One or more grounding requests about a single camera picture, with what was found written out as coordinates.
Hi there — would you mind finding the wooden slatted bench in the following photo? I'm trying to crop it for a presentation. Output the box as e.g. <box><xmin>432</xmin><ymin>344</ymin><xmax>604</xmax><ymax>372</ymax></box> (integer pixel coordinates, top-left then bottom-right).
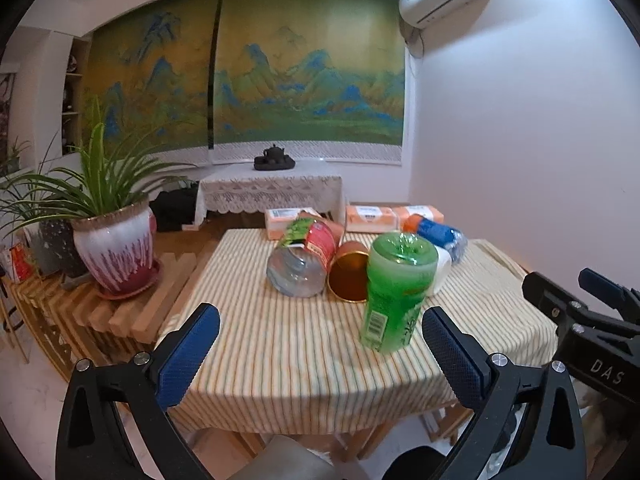
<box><xmin>9</xmin><ymin>251</ymin><xmax>199</xmax><ymax>382</ymax></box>

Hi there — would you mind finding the lace covered side table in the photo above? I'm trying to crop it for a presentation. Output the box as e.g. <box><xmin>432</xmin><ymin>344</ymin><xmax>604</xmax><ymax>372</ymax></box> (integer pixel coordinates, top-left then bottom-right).
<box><xmin>194</xmin><ymin>162</ymin><xmax>346</xmax><ymax>227</ymax></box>

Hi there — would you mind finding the green long-leaf plant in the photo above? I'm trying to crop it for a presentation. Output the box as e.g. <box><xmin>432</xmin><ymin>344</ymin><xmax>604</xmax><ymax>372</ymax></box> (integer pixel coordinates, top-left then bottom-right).
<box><xmin>0</xmin><ymin>94</ymin><xmax>202</xmax><ymax>223</ymax></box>

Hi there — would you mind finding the dark cloth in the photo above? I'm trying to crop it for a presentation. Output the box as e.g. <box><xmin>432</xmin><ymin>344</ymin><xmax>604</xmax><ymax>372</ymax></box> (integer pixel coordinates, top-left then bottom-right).
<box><xmin>380</xmin><ymin>445</ymin><xmax>451</xmax><ymax>480</ymax></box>

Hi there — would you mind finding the grey speckled plant pot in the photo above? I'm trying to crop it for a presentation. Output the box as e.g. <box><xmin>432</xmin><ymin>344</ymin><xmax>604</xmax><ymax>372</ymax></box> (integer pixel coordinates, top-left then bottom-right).
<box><xmin>36</xmin><ymin>216</ymin><xmax>90</xmax><ymax>279</ymax></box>

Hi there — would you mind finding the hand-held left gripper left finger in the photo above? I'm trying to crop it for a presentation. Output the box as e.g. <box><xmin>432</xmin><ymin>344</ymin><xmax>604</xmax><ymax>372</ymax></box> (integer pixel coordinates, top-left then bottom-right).
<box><xmin>55</xmin><ymin>302</ymin><xmax>221</xmax><ymax>480</ymax></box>

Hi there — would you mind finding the wall shelf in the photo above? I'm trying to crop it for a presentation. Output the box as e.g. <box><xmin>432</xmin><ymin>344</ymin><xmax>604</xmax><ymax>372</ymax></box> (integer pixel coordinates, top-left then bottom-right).
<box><xmin>59</xmin><ymin>35</ymin><xmax>94</xmax><ymax>162</ymax></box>

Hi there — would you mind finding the white cup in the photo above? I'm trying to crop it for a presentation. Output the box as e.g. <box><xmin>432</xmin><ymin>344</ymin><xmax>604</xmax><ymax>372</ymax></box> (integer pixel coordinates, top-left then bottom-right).
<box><xmin>427</xmin><ymin>246</ymin><xmax>454</xmax><ymax>297</ymax></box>

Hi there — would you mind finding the striped tablecloth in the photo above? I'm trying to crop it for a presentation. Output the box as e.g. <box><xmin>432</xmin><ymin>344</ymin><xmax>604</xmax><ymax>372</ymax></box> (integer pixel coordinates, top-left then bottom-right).
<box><xmin>159</xmin><ymin>228</ymin><xmax>559</xmax><ymax>434</ymax></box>

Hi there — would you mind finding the black bag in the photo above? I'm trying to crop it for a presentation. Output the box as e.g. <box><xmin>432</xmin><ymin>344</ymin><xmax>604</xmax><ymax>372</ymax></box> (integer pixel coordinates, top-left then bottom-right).
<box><xmin>148</xmin><ymin>187</ymin><xmax>199</xmax><ymax>234</ymax></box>

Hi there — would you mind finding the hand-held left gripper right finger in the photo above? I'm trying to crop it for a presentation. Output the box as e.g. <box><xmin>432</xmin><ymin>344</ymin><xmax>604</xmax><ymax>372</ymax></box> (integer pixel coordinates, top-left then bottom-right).
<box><xmin>421</xmin><ymin>306</ymin><xmax>586</xmax><ymax>480</ymax></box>

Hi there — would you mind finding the blue bottle orange cap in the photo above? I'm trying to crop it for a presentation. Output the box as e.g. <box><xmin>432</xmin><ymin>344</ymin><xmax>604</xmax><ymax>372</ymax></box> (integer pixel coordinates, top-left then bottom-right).
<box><xmin>404</xmin><ymin>214</ymin><xmax>469</xmax><ymax>264</ymax></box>

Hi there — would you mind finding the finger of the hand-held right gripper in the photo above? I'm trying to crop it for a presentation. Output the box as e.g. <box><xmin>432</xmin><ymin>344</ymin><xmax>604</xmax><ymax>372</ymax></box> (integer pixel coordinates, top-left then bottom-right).
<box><xmin>522</xmin><ymin>271</ymin><xmax>603</xmax><ymax>333</ymax></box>
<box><xmin>578</xmin><ymin>268</ymin><xmax>640</xmax><ymax>322</ymax></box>

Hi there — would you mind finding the orange tissue pack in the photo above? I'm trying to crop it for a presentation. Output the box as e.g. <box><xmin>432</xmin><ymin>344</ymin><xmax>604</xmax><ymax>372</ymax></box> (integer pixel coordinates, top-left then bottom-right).
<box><xmin>392</xmin><ymin>204</ymin><xmax>445</xmax><ymax>226</ymax></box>
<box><xmin>265</xmin><ymin>207</ymin><xmax>329</xmax><ymax>241</ymax></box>
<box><xmin>345</xmin><ymin>204</ymin><xmax>401</xmax><ymax>234</ymax></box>

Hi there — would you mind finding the green plastic bottle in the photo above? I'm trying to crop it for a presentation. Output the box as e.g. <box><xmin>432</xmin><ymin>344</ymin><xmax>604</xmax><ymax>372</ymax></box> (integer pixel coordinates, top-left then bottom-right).
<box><xmin>361</xmin><ymin>232</ymin><xmax>439</xmax><ymax>356</ymax></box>

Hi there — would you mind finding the dark tea tray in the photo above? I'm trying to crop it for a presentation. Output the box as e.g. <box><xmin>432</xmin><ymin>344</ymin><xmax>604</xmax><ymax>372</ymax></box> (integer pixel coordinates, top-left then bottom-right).
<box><xmin>253</xmin><ymin>155</ymin><xmax>296</xmax><ymax>172</ymax></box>

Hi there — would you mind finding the clear bottle red green label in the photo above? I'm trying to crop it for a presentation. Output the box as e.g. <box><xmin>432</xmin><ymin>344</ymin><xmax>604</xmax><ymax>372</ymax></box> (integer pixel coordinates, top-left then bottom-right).
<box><xmin>266</xmin><ymin>211</ymin><xmax>338</xmax><ymax>299</ymax></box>

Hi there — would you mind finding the red packet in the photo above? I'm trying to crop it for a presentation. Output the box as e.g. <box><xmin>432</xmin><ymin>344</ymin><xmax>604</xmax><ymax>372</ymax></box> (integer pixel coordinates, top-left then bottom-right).
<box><xmin>7</xmin><ymin>241</ymin><xmax>40</xmax><ymax>284</ymax></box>

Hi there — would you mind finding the landscape painting wall hanging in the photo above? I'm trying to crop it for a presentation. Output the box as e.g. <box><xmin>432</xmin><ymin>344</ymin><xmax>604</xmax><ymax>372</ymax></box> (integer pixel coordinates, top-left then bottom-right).
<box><xmin>81</xmin><ymin>0</ymin><xmax>222</xmax><ymax>169</ymax></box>
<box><xmin>207</xmin><ymin>0</ymin><xmax>407</xmax><ymax>167</ymax></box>

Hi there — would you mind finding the orange cylindrical can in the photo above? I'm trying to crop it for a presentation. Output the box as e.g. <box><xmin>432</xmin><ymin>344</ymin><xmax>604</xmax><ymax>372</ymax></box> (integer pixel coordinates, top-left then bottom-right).
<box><xmin>327</xmin><ymin>220</ymin><xmax>372</xmax><ymax>305</ymax></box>

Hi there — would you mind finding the red white ceramic plant pot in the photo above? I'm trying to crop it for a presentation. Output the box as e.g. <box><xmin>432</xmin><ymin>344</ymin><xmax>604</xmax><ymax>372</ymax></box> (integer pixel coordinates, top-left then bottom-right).
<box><xmin>71</xmin><ymin>198</ymin><xmax>165</xmax><ymax>301</ymax></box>

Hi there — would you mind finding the grey cushion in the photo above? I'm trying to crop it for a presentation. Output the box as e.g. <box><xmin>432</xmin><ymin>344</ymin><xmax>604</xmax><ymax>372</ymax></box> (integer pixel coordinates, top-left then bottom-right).
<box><xmin>249</xmin><ymin>434</ymin><xmax>332</xmax><ymax>480</ymax></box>

